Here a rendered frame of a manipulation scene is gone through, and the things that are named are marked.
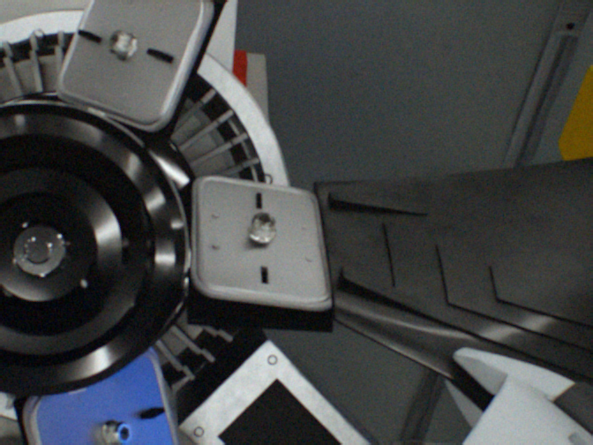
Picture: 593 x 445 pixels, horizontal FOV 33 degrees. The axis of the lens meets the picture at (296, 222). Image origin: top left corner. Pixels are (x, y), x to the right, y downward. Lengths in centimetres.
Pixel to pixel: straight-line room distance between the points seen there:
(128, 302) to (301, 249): 10
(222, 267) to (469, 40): 86
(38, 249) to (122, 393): 11
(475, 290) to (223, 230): 12
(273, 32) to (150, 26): 77
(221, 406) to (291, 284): 14
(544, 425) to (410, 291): 9
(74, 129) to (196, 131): 18
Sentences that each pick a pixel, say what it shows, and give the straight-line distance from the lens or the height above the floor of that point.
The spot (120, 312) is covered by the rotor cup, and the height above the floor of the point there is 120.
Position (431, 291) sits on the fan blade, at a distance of 47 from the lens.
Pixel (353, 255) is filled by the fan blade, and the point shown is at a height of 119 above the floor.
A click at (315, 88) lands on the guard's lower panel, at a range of 129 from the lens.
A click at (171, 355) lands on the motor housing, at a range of 58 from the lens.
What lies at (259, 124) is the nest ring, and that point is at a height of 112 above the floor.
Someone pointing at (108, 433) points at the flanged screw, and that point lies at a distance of 48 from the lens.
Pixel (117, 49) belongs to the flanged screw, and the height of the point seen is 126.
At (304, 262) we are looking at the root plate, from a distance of 47.
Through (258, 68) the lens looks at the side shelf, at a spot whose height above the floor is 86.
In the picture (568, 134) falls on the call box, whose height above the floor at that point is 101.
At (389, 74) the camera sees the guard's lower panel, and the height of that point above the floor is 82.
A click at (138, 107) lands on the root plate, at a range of 46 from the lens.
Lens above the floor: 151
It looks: 42 degrees down
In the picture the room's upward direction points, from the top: 11 degrees clockwise
